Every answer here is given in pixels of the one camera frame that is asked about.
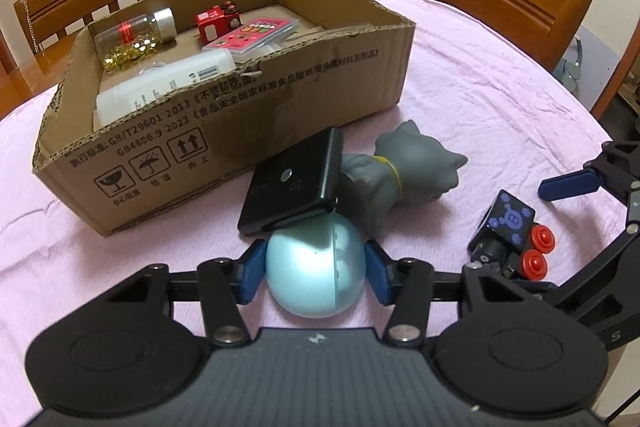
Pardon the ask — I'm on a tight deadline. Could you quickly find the grey cat toy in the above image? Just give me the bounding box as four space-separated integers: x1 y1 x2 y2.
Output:
336 119 469 238

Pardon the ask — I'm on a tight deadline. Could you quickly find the red toy train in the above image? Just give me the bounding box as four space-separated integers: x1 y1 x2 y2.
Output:
194 0 243 44

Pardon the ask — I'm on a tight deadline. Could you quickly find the pink cloth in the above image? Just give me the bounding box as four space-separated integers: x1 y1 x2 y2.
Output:
0 0 636 423

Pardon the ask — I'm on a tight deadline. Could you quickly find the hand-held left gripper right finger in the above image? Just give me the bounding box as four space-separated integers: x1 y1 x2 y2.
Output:
364 241 553 347

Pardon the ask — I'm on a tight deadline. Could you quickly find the cardboard box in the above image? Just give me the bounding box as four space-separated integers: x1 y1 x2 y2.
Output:
31 0 417 238

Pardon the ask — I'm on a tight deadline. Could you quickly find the white translucent plastic bottle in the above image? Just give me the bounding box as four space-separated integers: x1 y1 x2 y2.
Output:
95 49 236 128

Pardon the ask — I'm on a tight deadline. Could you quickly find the black square power bank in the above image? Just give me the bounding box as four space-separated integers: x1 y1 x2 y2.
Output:
237 127 345 237

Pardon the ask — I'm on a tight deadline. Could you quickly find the jar of yellow capsules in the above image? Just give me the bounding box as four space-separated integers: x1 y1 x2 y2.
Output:
95 7 178 74

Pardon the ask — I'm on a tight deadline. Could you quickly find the dark blue toy train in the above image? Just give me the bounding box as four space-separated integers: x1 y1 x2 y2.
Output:
466 189 555 282

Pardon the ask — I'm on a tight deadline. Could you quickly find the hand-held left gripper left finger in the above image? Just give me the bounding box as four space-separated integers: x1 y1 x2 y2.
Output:
100 239 269 348

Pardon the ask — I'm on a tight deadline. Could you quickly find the teal egg-shaped case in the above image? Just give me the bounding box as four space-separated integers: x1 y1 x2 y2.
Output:
265 211 368 319

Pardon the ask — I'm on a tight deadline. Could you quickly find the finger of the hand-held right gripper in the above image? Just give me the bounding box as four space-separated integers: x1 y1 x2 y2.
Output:
550 222 640 315
539 139 640 210

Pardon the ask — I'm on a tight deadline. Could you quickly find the pink card box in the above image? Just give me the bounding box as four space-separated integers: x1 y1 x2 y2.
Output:
202 17 301 58

